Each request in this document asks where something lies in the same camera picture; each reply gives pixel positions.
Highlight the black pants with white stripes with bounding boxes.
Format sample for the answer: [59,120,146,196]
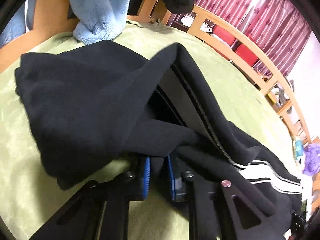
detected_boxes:
[15,41,302,218]

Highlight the teal patterned cushion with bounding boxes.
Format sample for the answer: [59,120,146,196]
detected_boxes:
[293,137,304,164]

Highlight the purple plush toy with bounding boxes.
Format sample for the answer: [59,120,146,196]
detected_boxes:
[303,143,320,177]

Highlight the red storage box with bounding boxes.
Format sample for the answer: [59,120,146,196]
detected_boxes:
[212,25,236,46]
[235,44,258,67]

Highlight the light blue fleece garment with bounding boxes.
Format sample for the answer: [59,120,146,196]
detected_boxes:
[69,0,130,45]

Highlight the maroon patterned curtain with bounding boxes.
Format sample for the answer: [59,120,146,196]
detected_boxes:
[195,0,311,76]

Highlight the wooden bed frame rail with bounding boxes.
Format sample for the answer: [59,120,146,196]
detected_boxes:
[1,0,311,144]

